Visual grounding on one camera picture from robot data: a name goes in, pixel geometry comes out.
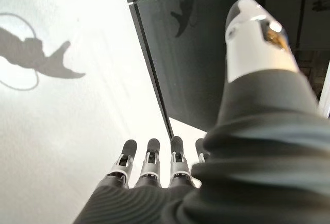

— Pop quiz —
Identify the dishwasher wire rack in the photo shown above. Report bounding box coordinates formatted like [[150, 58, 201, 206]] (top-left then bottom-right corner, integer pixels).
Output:
[[120, 0, 330, 135]]

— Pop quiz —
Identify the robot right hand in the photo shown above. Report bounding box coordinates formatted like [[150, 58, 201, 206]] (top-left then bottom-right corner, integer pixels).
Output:
[[73, 0, 330, 224]]

